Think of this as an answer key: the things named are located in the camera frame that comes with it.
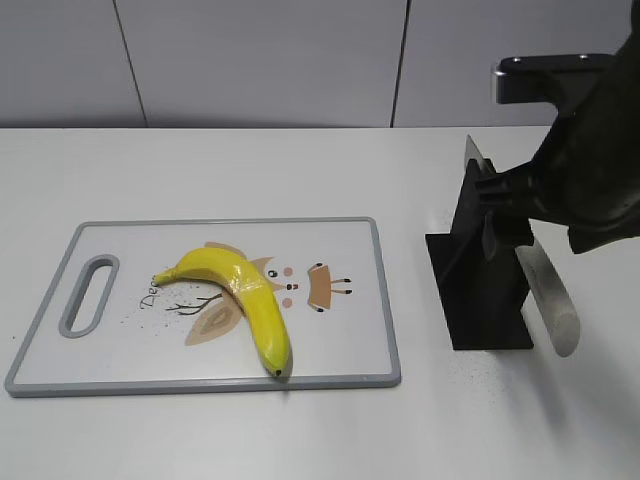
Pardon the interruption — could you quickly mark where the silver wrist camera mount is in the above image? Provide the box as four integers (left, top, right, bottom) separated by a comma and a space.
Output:
493, 53, 614, 106

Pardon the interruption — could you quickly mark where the black knife stand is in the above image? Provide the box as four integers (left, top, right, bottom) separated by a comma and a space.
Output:
425, 155, 533, 351

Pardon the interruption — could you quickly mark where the knife with white handle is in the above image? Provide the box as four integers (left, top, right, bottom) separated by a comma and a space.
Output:
464, 137, 581, 357

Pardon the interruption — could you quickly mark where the white grey-rimmed cutting board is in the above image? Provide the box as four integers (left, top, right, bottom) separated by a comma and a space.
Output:
5, 217, 401, 397

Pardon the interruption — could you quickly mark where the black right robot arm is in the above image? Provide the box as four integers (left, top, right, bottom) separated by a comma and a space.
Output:
476, 11, 639, 254

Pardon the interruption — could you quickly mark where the yellow plastic banana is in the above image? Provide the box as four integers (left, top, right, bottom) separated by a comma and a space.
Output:
153, 247, 291, 377

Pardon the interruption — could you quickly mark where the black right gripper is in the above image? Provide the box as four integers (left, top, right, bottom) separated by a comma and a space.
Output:
475, 108, 639, 261

